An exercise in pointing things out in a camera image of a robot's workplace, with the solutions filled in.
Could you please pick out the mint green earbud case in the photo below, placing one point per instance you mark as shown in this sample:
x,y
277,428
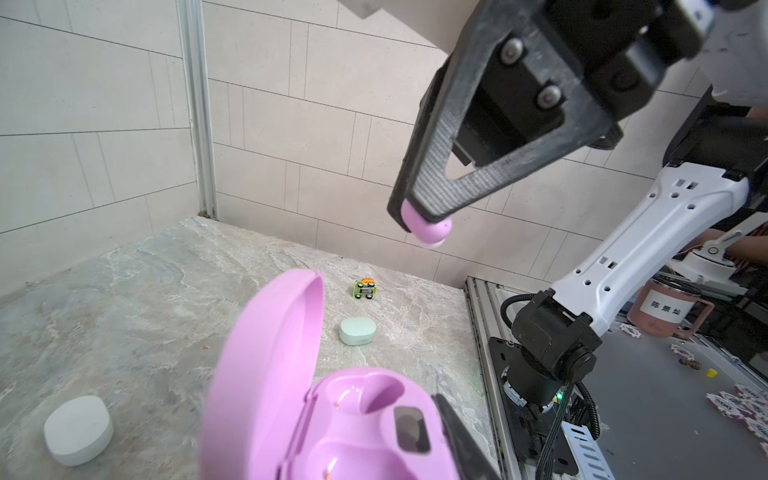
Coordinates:
x,y
357,331

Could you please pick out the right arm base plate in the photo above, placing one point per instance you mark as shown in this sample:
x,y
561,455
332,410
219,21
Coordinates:
x,y
527,432

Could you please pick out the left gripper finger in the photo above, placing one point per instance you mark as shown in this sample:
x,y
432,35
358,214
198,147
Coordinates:
x,y
470,461

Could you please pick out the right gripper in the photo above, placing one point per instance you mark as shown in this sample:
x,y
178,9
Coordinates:
x,y
529,82

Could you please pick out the purple earbud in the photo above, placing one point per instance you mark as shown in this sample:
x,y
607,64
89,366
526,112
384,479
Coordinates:
x,y
429,234

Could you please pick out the purple earbud case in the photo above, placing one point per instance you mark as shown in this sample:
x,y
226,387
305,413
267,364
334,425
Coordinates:
x,y
267,417

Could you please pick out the green orange toy car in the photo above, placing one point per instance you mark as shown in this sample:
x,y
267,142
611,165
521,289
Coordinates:
x,y
365,288

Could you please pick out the pink mug with label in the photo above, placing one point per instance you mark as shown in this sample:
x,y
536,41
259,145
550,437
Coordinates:
x,y
660,309

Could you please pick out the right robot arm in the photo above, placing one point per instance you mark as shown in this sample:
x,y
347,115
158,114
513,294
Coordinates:
x,y
707,180

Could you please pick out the aluminium frame rail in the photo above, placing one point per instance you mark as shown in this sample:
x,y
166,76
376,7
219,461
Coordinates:
x,y
483,300

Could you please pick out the white earbud case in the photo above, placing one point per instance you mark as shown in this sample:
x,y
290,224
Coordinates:
x,y
78,431

